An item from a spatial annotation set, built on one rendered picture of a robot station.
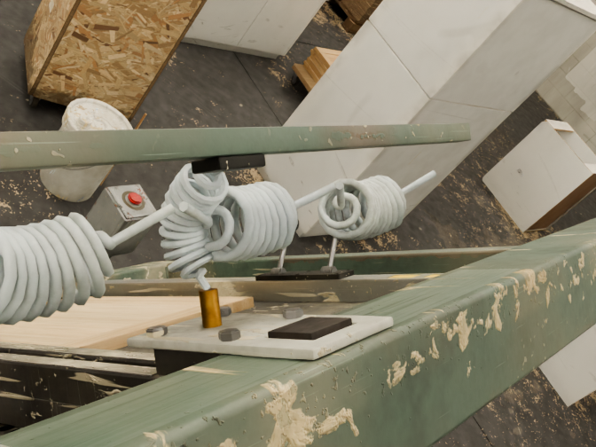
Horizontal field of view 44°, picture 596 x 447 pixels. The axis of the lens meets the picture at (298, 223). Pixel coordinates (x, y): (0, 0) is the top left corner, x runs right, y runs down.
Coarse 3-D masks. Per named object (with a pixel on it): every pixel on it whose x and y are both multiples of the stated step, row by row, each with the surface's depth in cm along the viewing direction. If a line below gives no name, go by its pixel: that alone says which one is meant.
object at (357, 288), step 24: (120, 288) 166; (144, 288) 161; (168, 288) 156; (192, 288) 151; (240, 288) 143; (264, 288) 139; (288, 288) 135; (312, 288) 132; (336, 288) 128; (360, 288) 125; (384, 288) 122
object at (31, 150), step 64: (256, 128) 54; (320, 128) 60; (384, 128) 68; (448, 128) 78; (256, 192) 60; (320, 192) 66; (384, 192) 77; (0, 256) 49; (64, 256) 46; (256, 256) 62; (0, 320) 44
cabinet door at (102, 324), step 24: (72, 312) 144; (96, 312) 140; (120, 312) 137; (144, 312) 133; (168, 312) 130; (192, 312) 124; (0, 336) 125; (24, 336) 122; (48, 336) 119; (72, 336) 117; (96, 336) 112; (120, 336) 111
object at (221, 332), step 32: (224, 160) 51; (256, 160) 54; (192, 192) 55; (224, 192) 56; (192, 224) 57; (192, 256) 58; (192, 320) 63; (224, 320) 61; (256, 320) 59; (288, 320) 58; (352, 320) 54; (384, 320) 53; (0, 352) 82; (32, 352) 78; (64, 352) 75; (96, 352) 73; (128, 352) 71; (160, 352) 60; (192, 352) 57; (224, 352) 52; (256, 352) 50; (288, 352) 48; (320, 352) 47; (0, 384) 76; (32, 384) 72; (64, 384) 68; (96, 384) 65; (128, 384) 62; (0, 416) 76; (32, 416) 72
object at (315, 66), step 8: (320, 48) 510; (312, 56) 513; (320, 56) 505; (328, 56) 511; (336, 56) 519; (296, 64) 513; (304, 64) 517; (312, 64) 511; (320, 64) 506; (328, 64) 501; (296, 72) 509; (304, 72) 512; (312, 72) 512; (320, 72) 509; (296, 80) 514; (304, 80) 505; (312, 80) 512; (312, 88) 503
